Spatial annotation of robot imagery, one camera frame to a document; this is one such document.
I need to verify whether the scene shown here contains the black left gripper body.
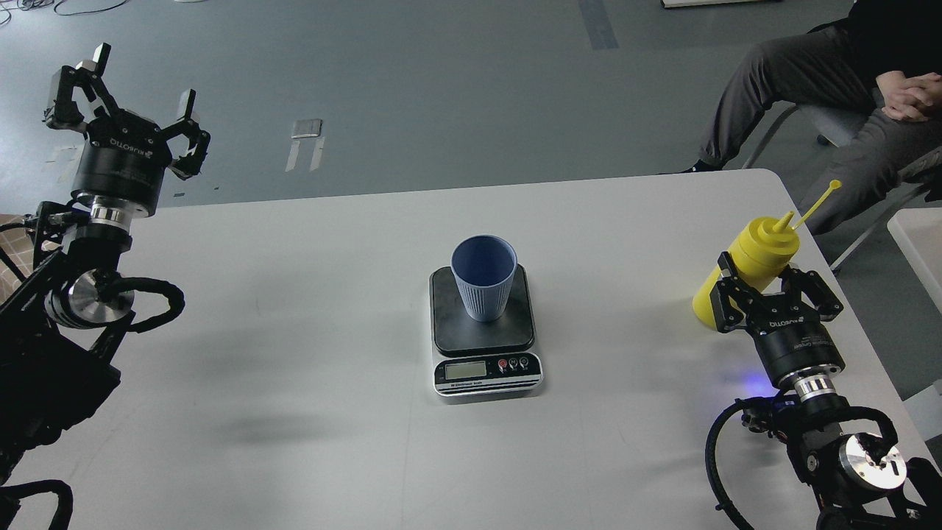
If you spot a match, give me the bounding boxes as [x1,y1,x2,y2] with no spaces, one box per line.
[73,110,169,217]

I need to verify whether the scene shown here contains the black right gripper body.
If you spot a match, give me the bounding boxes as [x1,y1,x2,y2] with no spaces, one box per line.
[743,293,846,390]

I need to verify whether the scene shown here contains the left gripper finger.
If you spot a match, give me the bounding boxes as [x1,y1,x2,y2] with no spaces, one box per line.
[43,43,130,135]
[160,88,211,180]

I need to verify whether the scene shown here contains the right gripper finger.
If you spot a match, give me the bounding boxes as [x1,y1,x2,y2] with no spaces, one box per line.
[709,252,763,334]
[780,266,845,322]

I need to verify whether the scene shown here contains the yellow squeeze seasoning bottle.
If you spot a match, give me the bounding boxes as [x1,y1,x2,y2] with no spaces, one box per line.
[727,179,843,292]

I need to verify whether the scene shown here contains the blue ribbed plastic cup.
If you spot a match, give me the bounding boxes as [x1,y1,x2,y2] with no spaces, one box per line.
[450,235,519,322]

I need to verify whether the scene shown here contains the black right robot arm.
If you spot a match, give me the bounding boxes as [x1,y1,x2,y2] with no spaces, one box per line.
[704,252,940,529]

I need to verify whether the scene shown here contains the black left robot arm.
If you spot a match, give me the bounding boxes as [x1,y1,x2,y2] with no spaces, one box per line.
[1,43,210,529]

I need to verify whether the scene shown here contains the black digital kitchen scale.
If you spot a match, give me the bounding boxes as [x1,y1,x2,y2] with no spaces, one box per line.
[428,266,545,400]

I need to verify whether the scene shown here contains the seated person clasped hands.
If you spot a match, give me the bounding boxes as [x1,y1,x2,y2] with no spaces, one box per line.
[876,71,941,123]

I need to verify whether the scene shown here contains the grey floor plate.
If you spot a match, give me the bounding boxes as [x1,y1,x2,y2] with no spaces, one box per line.
[291,119,324,140]

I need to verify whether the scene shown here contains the seated person in black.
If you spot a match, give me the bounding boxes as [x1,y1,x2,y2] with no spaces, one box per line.
[692,1,941,236]

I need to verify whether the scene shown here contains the black floor cable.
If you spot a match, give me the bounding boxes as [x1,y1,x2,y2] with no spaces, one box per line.
[0,0,130,18]

